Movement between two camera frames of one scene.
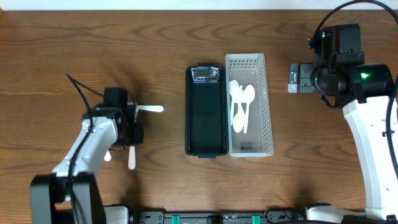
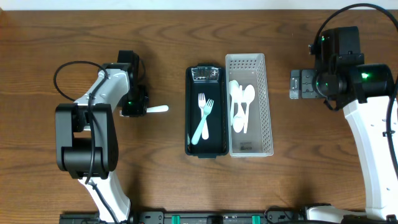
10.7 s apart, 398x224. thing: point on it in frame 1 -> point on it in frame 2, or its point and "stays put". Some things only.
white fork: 132,158 -> 201,101
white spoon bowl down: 238,122 stays put
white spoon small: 234,90 stays put
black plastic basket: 206,111 stays put
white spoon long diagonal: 249,94 stays put
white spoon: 238,122 -> 248,98
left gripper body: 135,125 -> 134,108
